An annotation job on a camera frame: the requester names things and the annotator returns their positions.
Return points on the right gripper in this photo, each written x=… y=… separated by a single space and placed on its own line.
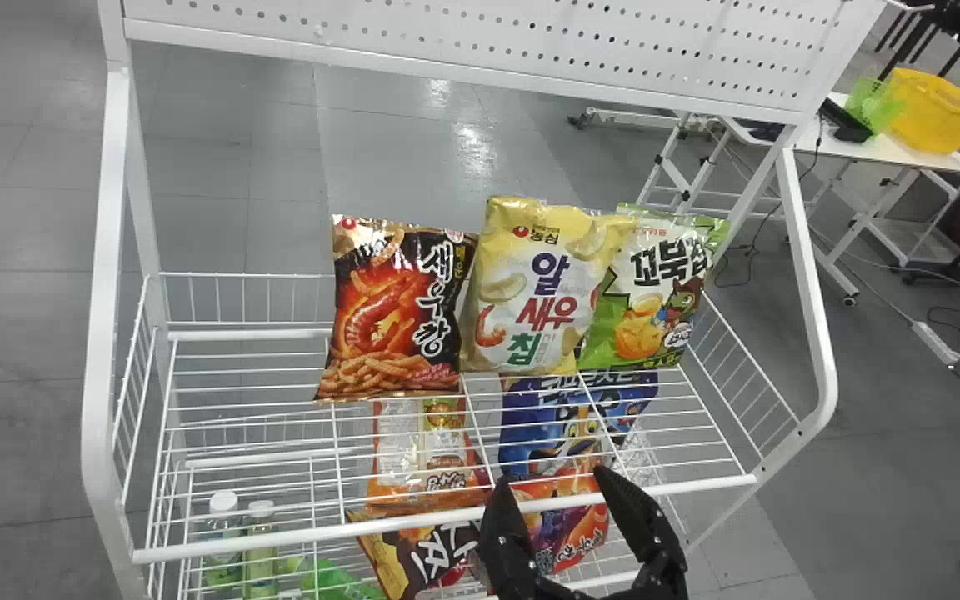
x=592 y=597

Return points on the green snack packet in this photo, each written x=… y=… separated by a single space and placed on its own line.
x=655 y=292
x=334 y=583

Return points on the orange snack packet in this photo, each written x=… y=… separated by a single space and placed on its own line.
x=426 y=454

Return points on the green bottle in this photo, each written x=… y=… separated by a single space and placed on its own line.
x=261 y=542
x=222 y=533

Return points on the black red snack packet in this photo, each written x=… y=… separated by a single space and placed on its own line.
x=397 y=317

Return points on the yellow snack packet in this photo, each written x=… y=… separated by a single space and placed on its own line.
x=530 y=292

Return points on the brown snack packet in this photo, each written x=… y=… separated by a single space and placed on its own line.
x=422 y=558

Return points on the blue snack packet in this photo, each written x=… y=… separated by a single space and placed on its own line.
x=563 y=425

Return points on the yellow basket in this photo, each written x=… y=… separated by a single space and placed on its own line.
x=938 y=112

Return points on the white side table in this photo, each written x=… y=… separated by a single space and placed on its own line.
x=888 y=151

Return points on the white power strip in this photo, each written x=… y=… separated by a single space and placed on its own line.
x=936 y=343

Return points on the green basket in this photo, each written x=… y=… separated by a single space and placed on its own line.
x=873 y=104

